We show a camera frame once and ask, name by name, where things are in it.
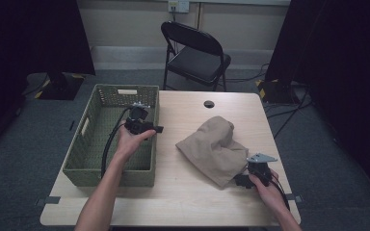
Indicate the green woven basket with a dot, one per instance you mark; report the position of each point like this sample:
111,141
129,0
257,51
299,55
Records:
86,160

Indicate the black stand base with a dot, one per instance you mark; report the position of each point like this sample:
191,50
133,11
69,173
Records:
61,89
276,93

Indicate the black curtain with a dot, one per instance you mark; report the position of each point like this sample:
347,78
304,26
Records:
350,64
29,38

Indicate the grey tape strip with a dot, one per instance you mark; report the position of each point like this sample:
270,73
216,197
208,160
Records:
295,198
49,200

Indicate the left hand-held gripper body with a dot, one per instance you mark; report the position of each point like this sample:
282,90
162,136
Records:
138,126

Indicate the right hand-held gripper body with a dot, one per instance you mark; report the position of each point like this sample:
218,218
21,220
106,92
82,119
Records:
259,170

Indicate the white wall socket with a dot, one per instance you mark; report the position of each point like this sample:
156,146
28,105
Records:
183,6

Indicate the person's right hand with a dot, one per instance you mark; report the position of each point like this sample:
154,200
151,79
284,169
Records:
273,195

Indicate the black table grommet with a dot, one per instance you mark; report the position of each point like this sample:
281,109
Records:
209,104

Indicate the black folding chair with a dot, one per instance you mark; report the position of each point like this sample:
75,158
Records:
196,64

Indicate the person's left hand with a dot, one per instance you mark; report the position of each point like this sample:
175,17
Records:
128,144

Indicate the beige pants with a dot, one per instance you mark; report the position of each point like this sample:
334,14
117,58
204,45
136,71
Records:
212,147

